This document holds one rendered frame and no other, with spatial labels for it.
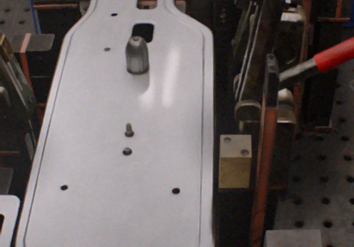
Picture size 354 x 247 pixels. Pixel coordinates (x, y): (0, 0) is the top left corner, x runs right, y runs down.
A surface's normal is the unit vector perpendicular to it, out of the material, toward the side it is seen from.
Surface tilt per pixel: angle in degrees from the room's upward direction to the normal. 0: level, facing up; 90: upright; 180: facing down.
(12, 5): 0
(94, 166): 0
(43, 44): 0
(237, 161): 90
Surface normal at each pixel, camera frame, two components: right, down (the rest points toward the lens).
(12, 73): 0.97, -0.14
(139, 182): -0.02, -0.72
